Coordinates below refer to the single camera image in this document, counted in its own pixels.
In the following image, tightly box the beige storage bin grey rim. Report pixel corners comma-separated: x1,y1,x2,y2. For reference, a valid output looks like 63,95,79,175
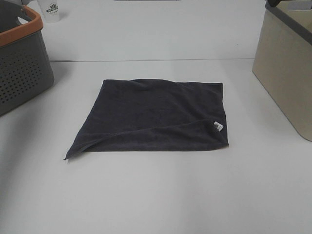
253,0,312,140

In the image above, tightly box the grey basket orange rim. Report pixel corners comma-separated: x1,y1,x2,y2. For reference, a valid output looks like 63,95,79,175
0,0,54,115

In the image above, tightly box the white paper cup green logo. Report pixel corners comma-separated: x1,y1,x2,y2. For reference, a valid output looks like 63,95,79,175
37,0,60,23

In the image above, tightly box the dark grey towel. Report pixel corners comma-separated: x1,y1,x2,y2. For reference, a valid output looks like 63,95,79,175
65,79,229,159

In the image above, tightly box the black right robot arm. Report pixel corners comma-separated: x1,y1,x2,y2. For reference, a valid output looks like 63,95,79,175
266,0,283,7

